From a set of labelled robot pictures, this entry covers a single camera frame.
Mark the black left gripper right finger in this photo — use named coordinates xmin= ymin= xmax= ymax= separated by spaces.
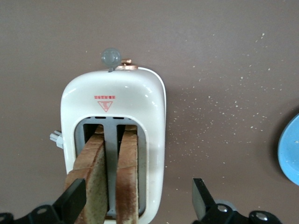
xmin=192 ymin=178 xmax=282 ymax=224

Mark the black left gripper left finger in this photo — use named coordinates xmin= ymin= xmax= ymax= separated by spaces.
xmin=0 ymin=178 xmax=87 ymax=224

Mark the brown bread slice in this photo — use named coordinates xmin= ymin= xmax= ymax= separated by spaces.
xmin=64 ymin=125 xmax=109 ymax=224
xmin=115 ymin=125 xmax=140 ymax=224

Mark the blue plate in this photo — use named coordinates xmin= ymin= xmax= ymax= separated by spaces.
xmin=277 ymin=113 xmax=299 ymax=186

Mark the white toaster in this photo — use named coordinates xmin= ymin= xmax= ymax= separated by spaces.
xmin=49 ymin=48 xmax=167 ymax=224

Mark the brown table cover sheet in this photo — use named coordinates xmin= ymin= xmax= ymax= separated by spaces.
xmin=0 ymin=0 xmax=299 ymax=224

